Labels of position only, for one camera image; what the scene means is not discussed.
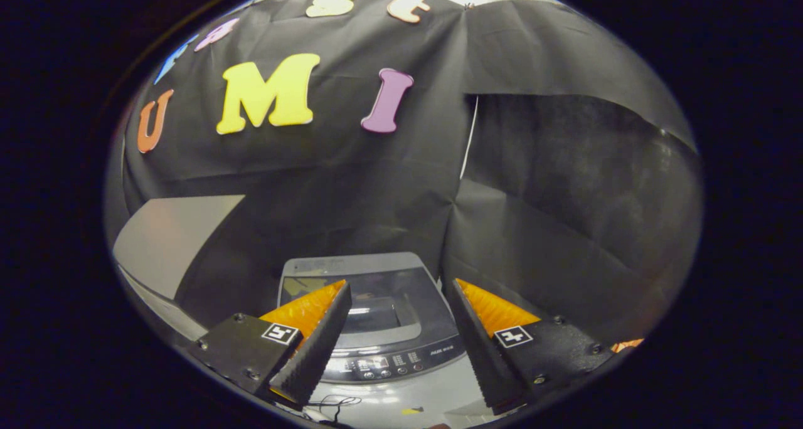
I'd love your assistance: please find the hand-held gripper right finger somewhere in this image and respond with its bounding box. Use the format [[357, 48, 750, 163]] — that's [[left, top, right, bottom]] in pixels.
[[450, 277, 619, 416]]

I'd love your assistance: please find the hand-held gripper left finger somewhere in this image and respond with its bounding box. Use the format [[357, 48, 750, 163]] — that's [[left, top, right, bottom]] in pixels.
[[185, 278, 353, 408]]

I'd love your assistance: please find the dark washing machine lid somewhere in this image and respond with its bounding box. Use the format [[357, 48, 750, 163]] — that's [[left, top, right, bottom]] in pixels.
[[279, 267, 462, 351]]

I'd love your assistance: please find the grey washing machine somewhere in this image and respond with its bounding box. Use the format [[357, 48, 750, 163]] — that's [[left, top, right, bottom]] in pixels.
[[276, 252, 503, 429]]

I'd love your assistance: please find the black backdrop cloth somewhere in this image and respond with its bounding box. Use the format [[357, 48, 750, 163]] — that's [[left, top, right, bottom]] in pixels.
[[104, 0, 703, 348]]

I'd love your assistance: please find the grey cabinet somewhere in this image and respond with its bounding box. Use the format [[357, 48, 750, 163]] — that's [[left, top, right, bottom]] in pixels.
[[112, 194, 247, 342]]

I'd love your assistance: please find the black cable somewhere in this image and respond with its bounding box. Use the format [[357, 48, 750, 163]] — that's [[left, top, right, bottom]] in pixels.
[[276, 393, 363, 426]]

